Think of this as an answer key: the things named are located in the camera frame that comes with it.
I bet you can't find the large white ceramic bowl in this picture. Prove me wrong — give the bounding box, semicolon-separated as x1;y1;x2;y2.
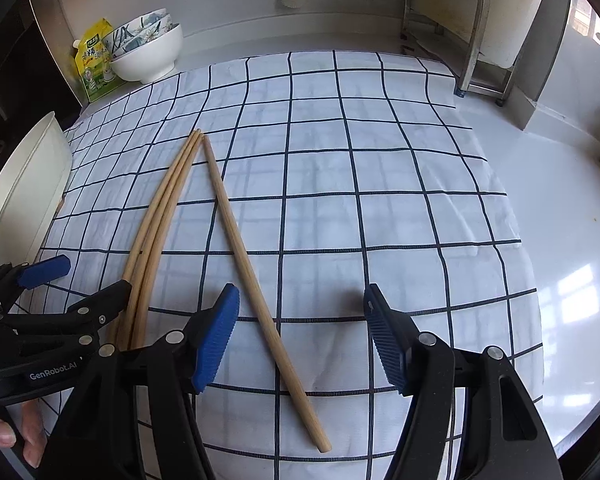
111;24;184;84

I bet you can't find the metal folding rack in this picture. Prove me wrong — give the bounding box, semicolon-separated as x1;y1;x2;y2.
400;0;516;106

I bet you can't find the person's left hand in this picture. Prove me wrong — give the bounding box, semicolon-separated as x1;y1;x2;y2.
0;401;48;468

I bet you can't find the yellow detergent refill pouch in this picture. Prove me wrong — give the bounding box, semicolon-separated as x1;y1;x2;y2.
72;18;123;103

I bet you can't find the blue patterned bowl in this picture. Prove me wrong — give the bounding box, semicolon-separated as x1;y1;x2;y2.
104;8;173;58

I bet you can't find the white oval plastic basin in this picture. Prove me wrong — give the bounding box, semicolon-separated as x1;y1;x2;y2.
0;112;72;266

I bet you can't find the white checked cloth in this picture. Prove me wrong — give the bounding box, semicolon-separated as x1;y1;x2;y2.
16;51;543;479

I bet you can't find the wooden chopstick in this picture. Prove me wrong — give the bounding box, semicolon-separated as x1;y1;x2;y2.
201;134;332;453
110;129;202;350
125;129;202;350
107;128;197;346

